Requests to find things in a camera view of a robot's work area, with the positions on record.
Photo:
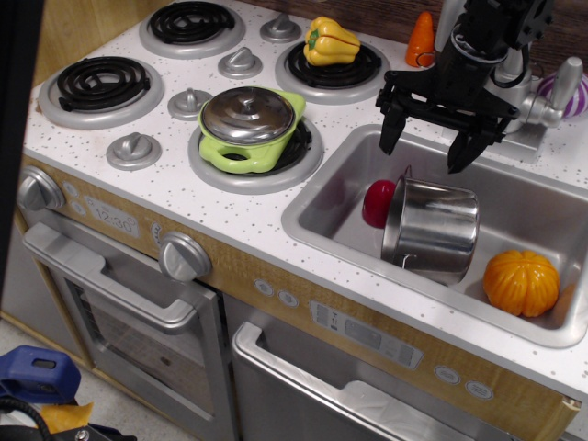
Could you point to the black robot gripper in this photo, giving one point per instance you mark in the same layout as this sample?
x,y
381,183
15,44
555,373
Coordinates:
x,y
452,93

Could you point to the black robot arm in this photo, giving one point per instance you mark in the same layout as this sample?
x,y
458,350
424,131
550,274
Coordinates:
x,y
481,65

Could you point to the stainless steel pot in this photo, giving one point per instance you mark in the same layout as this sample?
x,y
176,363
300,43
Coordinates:
x,y
431,230

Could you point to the green toy pot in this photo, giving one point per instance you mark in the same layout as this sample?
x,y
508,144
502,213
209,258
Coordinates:
x,y
257,158

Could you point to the shiny metal pot lid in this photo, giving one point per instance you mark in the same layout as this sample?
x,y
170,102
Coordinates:
x,y
247,115

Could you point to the orange toy carrot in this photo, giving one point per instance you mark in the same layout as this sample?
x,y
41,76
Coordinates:
x,y
420,51

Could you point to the red toy tomato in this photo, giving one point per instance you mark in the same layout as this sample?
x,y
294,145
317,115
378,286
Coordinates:
x,y
376,203

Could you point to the back right black burner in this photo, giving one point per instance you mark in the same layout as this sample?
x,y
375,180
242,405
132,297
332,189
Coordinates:
x,y
334,84

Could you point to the black burner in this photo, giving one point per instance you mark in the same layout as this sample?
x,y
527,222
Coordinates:
x,y
334,84
101,93
300,159
191,30

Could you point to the silver toy faucet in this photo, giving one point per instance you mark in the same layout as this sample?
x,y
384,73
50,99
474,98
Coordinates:
x,y
528,82

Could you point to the purple striped toy vegetable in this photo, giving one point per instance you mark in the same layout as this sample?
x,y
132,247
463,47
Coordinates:
x,y
577,104

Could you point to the front right black burner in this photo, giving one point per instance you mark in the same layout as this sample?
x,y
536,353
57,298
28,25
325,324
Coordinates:
x,y
300,159

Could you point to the yellow toy bell pepper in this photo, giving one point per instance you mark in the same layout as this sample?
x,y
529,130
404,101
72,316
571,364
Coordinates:
x,y
328,43

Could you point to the silver stovetop knob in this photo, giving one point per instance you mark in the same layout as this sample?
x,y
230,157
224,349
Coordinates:
x,y
186,105
280,29
132,152
241,64

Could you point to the orange toy pumpkin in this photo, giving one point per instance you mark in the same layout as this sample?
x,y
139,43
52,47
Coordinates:
x,y
522,283

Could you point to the back left black burner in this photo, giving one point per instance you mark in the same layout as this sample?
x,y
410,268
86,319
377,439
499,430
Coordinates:
x,y
191,30

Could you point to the silver oven knob right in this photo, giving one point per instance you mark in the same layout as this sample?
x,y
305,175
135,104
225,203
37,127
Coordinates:
x,y
182,259

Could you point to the silver oven knob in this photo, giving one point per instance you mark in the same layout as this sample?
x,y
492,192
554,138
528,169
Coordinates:
x,y
38,191
182,259

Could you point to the toy dishwasher door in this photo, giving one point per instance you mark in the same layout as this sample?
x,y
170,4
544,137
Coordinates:
x,y
319,369

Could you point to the front left black burner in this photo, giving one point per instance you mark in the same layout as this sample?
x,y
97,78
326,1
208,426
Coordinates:
x,y
101,93

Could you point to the toy oven door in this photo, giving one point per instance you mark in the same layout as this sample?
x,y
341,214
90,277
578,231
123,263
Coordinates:
x,y
159,339

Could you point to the silver oven knob left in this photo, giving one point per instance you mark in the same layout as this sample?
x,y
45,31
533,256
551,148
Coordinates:
x,y
38,191

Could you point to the blue clamp tool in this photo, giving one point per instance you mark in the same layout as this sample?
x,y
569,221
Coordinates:
x,y
38,375

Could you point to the yellow cloth scrap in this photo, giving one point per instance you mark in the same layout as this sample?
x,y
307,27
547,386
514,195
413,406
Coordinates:
x,y
64,417

